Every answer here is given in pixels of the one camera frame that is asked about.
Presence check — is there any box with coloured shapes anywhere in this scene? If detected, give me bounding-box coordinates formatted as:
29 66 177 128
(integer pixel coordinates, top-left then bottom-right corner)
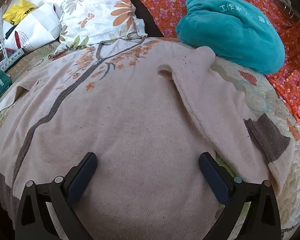
0 49 25 72

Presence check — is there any yellow plastic bag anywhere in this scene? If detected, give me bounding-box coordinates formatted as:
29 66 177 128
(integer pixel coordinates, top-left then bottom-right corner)
2 0 38 26

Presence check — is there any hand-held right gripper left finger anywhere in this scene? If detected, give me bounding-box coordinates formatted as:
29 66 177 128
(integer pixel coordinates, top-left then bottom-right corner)
15 152 98 240

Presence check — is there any teal fleece garment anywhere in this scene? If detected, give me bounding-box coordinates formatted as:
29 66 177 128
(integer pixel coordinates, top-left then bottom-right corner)
175 0 286 75

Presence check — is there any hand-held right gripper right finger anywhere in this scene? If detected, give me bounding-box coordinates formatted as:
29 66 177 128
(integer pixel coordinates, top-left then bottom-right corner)
199 152 282 240

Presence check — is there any heart pattern quilt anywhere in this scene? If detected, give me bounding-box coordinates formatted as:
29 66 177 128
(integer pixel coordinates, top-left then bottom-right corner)
0 39 300 240

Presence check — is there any white floral pillow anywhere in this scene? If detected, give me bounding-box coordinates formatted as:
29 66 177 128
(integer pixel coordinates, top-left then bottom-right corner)
54 0 148 55

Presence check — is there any orange floral blanket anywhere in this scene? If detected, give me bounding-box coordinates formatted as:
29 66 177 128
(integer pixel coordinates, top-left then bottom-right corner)
133 0 300 139

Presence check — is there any white paper bag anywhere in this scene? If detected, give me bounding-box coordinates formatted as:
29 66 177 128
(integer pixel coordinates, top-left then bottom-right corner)
2 2 63 54

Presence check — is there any white perforated bar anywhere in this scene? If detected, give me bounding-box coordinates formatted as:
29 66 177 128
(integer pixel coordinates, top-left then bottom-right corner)
0 5 9 58

